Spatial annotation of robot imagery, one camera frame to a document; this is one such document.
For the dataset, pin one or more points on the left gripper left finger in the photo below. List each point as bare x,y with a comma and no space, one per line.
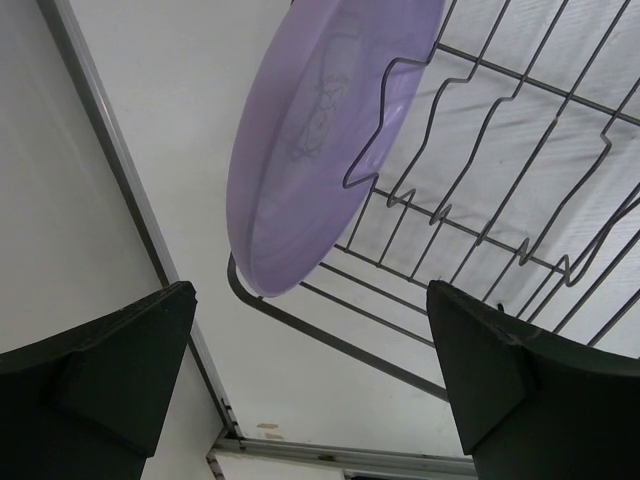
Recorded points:
90,402

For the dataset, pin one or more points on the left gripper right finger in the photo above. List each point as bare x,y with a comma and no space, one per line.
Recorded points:
530,404

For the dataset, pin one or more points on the large purple plate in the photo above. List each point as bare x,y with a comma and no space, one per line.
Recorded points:
324,110

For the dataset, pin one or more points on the dark wire dish rack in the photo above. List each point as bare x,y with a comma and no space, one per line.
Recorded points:
514,177

